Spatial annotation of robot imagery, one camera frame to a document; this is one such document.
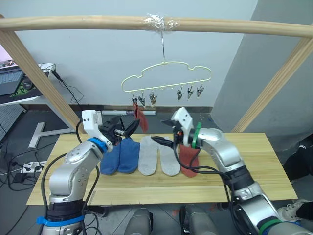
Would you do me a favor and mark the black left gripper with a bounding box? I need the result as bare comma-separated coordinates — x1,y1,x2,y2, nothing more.
98,115,140,147

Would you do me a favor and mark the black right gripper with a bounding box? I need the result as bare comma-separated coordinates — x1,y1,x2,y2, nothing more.
151,119,184,148

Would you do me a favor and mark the pale yellow clip hanger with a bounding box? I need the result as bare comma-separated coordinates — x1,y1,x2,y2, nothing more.
121,30,212,95

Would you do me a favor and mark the red sock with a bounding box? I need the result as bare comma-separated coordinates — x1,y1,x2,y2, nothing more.
179,143,201,179
132,102,149,134

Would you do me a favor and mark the grey sock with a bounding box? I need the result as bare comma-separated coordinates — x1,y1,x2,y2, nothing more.
158,141,181,177
137,136,160,177

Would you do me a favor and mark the blue left wrist band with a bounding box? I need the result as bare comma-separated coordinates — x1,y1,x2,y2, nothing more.
87,138,109,154

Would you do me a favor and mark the blue sock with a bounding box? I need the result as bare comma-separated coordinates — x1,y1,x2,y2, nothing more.
118,137,141,175
100,141,123,176

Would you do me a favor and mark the white desk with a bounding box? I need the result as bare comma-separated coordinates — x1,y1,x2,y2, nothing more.
0,63,74,149

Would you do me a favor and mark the grey rounded leg shell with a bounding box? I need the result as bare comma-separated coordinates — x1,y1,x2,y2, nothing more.
124,207,154,235
179,204,217,235

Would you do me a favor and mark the white power strip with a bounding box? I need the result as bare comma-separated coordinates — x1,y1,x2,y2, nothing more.
21,160,47,174

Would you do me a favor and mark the clear tape wrap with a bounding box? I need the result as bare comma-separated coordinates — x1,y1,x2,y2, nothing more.
141,13,179,33

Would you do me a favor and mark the black green mouse pad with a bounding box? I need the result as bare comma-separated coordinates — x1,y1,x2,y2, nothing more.
0,72,44,104

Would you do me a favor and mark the white perforated panel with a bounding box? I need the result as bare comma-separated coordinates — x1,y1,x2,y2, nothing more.
0,104,23,142

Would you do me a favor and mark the grey laptop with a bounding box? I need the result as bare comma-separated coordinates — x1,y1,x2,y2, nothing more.
0,46,25,96

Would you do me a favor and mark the person's black trouser leg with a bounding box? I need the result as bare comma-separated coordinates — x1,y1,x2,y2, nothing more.
283,133,313,182

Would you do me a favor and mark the white sneaker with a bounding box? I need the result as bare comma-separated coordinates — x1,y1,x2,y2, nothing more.
277,198,312,223

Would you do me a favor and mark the white strip by wall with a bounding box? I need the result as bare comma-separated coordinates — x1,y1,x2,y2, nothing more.
102,110,157,116

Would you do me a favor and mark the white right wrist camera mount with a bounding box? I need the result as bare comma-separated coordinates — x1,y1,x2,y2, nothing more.
170,107,197,148

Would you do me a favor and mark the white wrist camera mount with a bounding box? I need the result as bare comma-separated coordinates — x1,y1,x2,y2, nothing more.
81,109,114,152
170,107,197,148

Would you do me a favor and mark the green right wrist ring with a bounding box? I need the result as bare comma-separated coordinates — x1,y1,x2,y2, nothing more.
191,122,202,150

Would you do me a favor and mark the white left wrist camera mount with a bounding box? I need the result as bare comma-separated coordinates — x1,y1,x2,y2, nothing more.
81,109,114,152

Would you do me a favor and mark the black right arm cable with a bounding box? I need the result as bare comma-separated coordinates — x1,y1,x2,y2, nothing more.
171,143,236,235

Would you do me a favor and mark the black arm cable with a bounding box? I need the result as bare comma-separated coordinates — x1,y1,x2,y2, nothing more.
41,119,109,218
171,143,236,235

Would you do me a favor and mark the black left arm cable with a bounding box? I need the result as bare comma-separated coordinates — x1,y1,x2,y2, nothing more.
41,119,109,218

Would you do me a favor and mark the black desk cable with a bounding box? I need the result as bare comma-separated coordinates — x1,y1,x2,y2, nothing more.
39,63,84,106

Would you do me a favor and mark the wooden rack slanted post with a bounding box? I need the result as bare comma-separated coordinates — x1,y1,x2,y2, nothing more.
230,37,313,134
0,29,87,135

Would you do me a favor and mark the wooden rack top rail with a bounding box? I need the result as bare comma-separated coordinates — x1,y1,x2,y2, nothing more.
0,14,313,39

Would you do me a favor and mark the blue left arm strap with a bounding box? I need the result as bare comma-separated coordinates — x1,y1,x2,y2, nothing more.
36,214,86,226

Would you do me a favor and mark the black floor cable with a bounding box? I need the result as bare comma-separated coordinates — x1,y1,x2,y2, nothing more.
0,119,51,192

